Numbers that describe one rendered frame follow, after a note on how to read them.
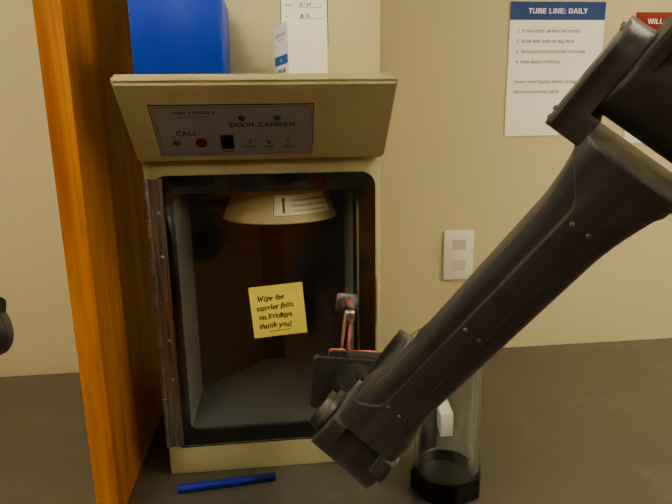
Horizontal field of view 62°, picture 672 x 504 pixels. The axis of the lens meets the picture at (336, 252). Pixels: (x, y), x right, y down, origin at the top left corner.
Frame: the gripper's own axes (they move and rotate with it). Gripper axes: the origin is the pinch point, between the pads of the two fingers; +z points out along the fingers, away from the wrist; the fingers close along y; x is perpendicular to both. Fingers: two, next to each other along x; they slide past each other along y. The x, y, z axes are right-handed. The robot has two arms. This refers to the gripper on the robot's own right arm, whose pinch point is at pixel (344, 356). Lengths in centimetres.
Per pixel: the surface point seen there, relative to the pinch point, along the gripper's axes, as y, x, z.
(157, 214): 26.6, -16.7, 4.3
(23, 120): 62, -27, 49
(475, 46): -28, -52, 48
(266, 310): 11.1, -4.4, 4.6
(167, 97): 24.5, -31.5, -5.0
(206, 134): 20.4, -27.9, -0.8
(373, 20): 0.5, -44.9, 4.7
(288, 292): 8.2, -7.3, 4.5
